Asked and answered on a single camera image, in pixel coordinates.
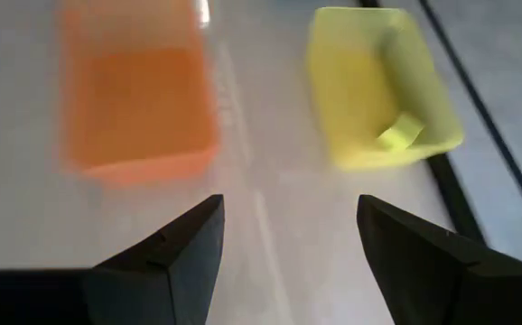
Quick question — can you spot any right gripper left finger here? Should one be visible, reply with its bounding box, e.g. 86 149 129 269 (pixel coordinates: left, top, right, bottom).
82 193 226 325

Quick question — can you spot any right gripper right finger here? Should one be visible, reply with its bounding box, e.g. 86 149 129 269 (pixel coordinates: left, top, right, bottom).
356 193 522 325

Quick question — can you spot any yellow-green wooden block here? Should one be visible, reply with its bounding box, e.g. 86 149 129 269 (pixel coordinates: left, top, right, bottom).
376 112 425 153

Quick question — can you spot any orange translucent plastic bin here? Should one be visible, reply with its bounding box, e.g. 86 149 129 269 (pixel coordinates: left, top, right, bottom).
57 0 221 186

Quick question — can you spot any black floor tape strip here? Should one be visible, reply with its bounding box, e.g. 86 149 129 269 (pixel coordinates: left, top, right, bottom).
417 0 522 240

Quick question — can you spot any yellow translucent plastic bin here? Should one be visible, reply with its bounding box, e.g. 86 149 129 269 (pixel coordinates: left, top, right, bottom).
305 6 465 172

